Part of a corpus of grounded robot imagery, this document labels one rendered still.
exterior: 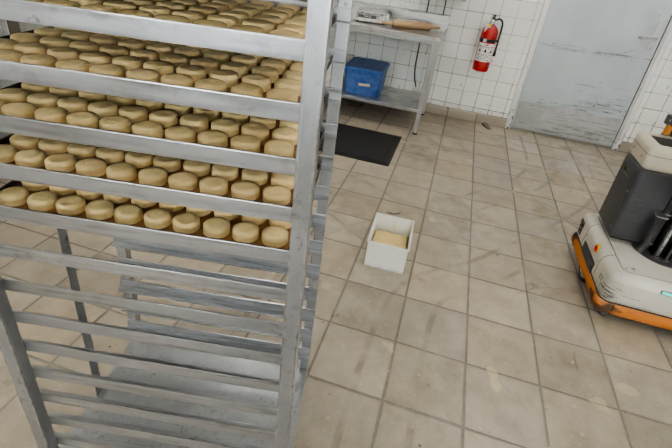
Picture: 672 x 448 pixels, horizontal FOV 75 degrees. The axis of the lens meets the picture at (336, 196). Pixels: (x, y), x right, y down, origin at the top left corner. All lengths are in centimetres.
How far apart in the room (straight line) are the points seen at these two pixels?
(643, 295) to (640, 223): 39
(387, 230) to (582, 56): 297
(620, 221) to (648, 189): 21
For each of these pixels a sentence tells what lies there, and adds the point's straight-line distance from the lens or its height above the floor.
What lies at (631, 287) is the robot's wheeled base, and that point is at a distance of 249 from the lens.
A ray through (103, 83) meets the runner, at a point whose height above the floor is 123.
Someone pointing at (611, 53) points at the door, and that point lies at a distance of 495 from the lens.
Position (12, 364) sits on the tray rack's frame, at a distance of 126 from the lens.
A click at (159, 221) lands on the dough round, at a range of 89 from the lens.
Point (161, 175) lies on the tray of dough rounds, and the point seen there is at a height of 106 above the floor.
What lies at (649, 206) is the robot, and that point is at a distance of 267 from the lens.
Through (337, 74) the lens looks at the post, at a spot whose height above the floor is 119.
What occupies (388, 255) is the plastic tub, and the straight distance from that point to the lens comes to 231.
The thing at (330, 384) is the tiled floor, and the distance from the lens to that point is 183.
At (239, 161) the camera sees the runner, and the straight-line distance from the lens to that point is 72.
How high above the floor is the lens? 145
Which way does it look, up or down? 30 degrees down
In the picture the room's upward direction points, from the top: 8 degrees clockwise
